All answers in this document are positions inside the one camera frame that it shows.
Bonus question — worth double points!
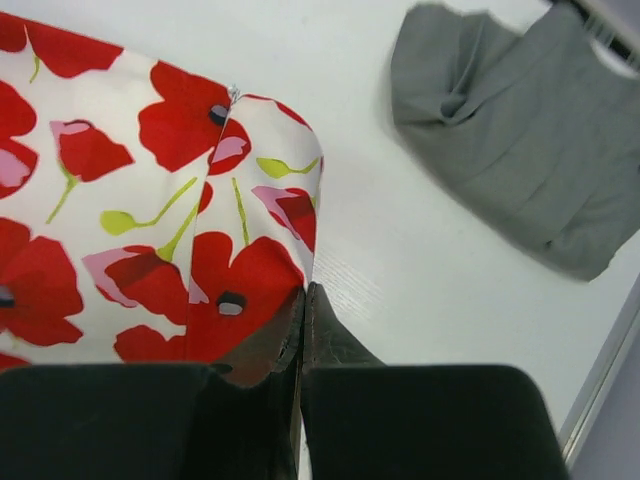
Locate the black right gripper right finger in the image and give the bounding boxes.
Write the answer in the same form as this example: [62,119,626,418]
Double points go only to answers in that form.
[302,283,569,479]

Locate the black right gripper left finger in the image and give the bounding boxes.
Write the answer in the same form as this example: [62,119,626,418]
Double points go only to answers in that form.
[1,290,305,479]

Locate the white red floral skirt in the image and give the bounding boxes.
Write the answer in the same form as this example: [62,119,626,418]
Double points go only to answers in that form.
[1,13,324,387]

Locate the grey pleated skirt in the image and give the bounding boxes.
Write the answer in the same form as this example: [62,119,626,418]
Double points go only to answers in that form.
[390,2,639,281]

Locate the aluminium rail frame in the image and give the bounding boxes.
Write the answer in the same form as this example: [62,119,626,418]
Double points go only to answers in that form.
[547,0,640,464]

